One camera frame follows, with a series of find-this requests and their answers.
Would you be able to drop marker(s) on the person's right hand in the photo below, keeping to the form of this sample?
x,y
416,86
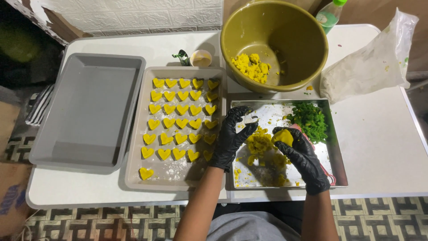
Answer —
x,y
306,160

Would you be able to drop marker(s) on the person's left hand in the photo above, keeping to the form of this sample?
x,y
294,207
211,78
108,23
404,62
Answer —
x,y
229,140

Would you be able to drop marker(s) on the clear plastic heart cutter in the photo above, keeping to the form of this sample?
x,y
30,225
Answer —
x,y
250,119

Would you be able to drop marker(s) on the yellow dough ball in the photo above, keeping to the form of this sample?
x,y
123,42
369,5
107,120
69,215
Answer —
x,y
283,136

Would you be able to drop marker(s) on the pink plastic scraper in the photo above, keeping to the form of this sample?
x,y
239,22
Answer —
x,y
329,175

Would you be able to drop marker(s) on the pile of yellow dough crumbs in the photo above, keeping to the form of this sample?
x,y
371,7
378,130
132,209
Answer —
x,y
259,144

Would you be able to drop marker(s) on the pile of green dough crumbs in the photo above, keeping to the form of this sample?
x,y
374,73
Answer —
x,y
309,120

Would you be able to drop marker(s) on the shiny steel tray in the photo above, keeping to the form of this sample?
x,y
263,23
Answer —
x,y
274,112

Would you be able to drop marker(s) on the rows of yellow heart cookies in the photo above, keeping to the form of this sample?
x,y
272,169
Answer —
x,y
182,108

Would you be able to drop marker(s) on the gray tray with flour dusting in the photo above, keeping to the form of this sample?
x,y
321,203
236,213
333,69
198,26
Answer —
x,y
174,170

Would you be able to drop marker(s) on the yellow dough lump in bowl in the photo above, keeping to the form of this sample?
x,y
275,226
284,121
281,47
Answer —
x,y
252,68

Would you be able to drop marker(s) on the small white cup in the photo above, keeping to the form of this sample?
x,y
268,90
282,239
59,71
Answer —
x,y
201,59

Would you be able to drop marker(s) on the person's gray clothing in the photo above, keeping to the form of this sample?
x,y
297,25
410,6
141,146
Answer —
x,y
250,227

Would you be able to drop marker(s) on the clear plastic bag of flour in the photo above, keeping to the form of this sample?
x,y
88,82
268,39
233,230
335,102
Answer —
x,y
364,70

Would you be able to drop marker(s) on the olive green plastic bowl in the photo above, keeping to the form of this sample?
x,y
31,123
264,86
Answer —
x,y
284,30

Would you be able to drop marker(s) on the empty gray baking tray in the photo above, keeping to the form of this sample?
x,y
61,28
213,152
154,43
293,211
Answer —
x,y
88,110

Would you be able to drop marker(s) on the clear bottle with green cap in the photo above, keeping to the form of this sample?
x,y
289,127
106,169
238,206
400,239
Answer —
x,y
327,16

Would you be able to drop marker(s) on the black white striped cloth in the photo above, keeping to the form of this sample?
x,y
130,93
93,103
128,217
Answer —
x,y
40,105

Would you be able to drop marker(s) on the brown cardboard box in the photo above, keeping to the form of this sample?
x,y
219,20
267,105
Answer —
x,y
11,187

